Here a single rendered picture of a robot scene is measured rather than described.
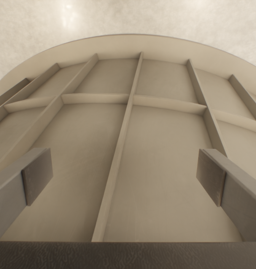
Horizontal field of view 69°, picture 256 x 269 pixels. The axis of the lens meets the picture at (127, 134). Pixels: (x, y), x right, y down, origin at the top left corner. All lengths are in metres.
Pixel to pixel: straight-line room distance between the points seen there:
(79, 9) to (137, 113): 0.54
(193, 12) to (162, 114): 0.48
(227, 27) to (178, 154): 0.61
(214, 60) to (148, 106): 0.45
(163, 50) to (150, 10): 0.15
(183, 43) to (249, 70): 0.29
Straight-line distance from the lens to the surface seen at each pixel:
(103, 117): 0.45
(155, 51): 0.83
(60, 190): 0.32
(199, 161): 0.16
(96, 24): 0.87
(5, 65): 1.14
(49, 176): 0.17
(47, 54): 0.96
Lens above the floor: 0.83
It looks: 50 degrees down
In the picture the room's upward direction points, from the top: 168 degrees counter-clockwise
